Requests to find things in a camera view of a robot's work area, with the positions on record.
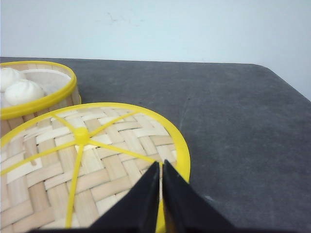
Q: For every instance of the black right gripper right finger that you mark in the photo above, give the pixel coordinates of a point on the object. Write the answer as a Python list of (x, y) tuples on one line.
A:
[(184, 209)]

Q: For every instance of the bamboo steamer basket dark slat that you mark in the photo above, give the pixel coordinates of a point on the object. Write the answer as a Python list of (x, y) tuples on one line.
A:
[(13, 116)]

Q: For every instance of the woven bamboo steamer lid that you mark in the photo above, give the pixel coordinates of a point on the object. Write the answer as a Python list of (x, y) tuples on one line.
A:
[(67, 167)]

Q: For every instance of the white steamed bun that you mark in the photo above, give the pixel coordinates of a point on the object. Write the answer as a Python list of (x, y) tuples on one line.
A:
[(23, 91), (7, 77)]

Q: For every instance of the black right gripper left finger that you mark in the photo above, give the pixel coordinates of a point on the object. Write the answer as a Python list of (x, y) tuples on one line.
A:
[(138, 209)]

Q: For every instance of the white cloth steamer liner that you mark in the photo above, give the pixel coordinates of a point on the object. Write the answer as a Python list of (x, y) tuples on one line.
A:
[(49, 80)]

